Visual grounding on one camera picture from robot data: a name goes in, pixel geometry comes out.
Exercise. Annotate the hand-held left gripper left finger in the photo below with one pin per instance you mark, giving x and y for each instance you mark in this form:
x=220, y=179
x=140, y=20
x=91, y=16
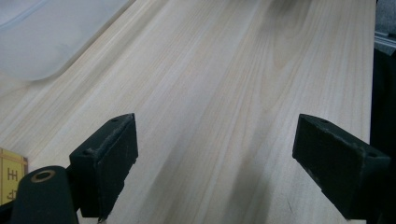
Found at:
x=106, y=168

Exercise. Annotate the translucent white plastic container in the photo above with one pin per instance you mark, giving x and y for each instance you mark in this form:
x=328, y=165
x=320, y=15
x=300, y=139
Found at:
x=37, y=37

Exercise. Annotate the grey metal rail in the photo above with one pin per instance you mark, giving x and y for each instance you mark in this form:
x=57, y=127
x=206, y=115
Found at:
x=386, y=40

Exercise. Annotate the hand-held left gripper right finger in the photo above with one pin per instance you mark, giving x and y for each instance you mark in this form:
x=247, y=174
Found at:
x=339, y=165

